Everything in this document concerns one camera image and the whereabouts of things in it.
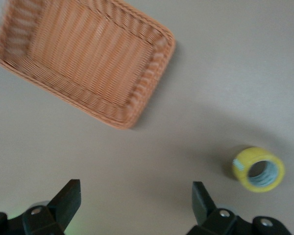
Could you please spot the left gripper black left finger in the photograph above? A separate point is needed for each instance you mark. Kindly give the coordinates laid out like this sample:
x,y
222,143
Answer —
x,y
66,205

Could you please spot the orange wicker basket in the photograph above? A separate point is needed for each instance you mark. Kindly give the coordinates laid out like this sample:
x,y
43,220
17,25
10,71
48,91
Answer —
x,y
88,61

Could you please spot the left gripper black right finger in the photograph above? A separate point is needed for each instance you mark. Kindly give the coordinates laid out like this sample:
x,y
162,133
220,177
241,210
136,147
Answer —
x,y
204,208

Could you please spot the yellow clear tape roll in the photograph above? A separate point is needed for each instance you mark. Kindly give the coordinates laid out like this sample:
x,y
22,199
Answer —
x,y
242,156

